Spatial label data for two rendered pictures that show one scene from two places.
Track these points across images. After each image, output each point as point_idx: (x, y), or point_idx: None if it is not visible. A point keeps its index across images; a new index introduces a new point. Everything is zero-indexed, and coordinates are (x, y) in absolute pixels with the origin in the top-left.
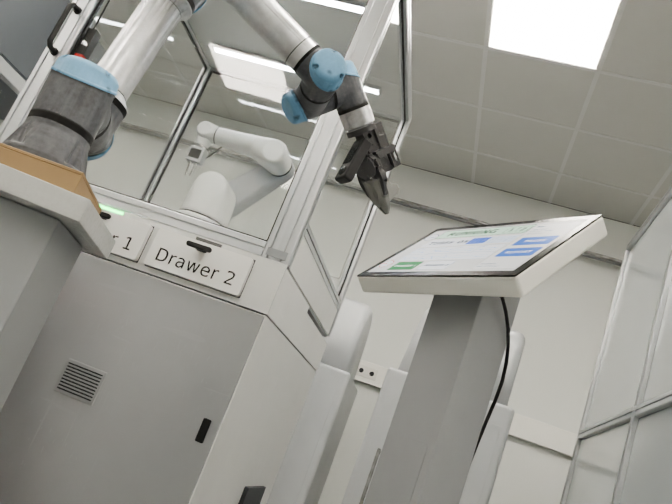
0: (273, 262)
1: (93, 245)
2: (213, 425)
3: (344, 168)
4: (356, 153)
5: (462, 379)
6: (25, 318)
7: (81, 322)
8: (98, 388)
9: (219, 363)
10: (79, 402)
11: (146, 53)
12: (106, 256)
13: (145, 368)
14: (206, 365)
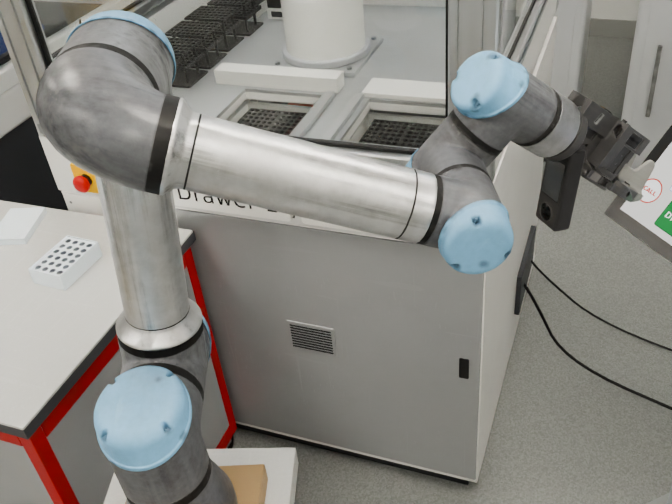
0: None
1: None
2: (473, 363)
3: (549, 214)
4: (563, 188)
5: None
6: None
7: (275, 287)
8: (333, 343)
9: (451, 308)
10: (323, 354)
11: (168, 257)
12: (297, 471)
13: (370, 321)
14: (437, 312)
